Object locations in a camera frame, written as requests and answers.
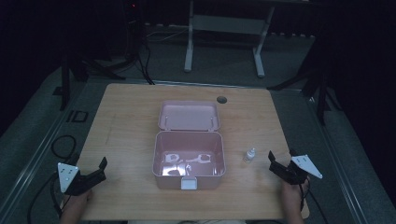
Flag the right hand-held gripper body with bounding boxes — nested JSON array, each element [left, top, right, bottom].
[[268, 154, 324, 186]]

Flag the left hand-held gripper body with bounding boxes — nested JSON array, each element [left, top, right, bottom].
[[57, 162, 107, 197]]

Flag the person's left hand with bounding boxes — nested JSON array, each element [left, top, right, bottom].
[[63, 189, 94, 213]]

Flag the person's right hand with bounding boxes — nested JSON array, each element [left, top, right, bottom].
[[281, 181, 311, 210]]

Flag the small clear dropper bottle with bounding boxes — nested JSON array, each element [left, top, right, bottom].
[[242, 147, 257, 164]]

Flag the black tripod stand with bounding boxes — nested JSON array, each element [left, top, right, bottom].
[[52, 50, 127, 112], [266, 66, 335, 127]]

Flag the pink plastic storage box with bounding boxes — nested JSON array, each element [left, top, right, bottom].
[[151, 100, 227, 191]]

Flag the dark equipment rack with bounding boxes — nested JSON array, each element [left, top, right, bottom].
[[122, 0, 146, 62]]

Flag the black looped floor cable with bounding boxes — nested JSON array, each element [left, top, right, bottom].
[[50, 134, 78, 161]]

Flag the metal floor rail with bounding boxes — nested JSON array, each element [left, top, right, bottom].
[[306, 96, 370, 224], [0, 81, 94, 216]]

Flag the right hand-held gripper cable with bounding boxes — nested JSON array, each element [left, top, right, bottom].
[[298, 176, 330, 224]]

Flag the hand-held gripper cable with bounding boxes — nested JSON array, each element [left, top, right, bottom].
[[27, 171, 68, 224], [298, 176, 330, 224]]

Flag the black rectangular floor bracket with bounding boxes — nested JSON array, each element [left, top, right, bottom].
[[65, 109, 90, 124]]

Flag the left hand-held gripper cable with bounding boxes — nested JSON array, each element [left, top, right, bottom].
[[27, 171, 68, 224]]

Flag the black hanging cables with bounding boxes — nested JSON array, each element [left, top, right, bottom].
[[135, 38, 156, 86]]

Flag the white metal desk frame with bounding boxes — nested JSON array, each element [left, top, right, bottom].
[[183, 0, 276, 79]]

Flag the white floor cable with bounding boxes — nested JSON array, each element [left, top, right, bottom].
[[145, 27, 190, 44]]

